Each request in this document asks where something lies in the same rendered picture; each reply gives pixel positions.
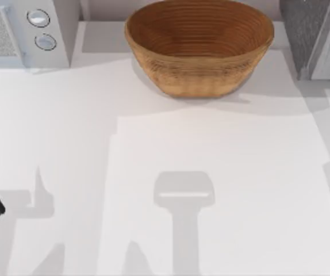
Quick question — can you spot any round microwave knob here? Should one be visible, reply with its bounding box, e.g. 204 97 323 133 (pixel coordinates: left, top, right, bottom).
26 8 51 28
34 32 58 51

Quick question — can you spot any pale microwave oven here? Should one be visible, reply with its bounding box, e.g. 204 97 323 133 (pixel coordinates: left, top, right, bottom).
0 0 82 70

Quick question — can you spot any brown woven basket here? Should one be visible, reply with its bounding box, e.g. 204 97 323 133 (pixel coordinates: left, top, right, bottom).
124 0 275 99

